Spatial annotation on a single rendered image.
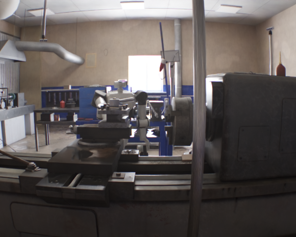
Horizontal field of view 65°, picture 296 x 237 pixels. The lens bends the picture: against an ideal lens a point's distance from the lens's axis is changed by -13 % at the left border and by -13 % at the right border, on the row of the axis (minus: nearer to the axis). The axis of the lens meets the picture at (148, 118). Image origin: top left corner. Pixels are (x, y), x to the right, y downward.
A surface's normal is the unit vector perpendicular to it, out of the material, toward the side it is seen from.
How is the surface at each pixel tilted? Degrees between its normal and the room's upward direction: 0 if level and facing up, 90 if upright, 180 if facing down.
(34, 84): 90
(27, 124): 90
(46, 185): 0
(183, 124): 88
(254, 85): 90
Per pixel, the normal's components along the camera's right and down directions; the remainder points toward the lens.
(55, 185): 0.00, -0.99
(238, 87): 0.00, 0.12
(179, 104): 0.00, -0.68
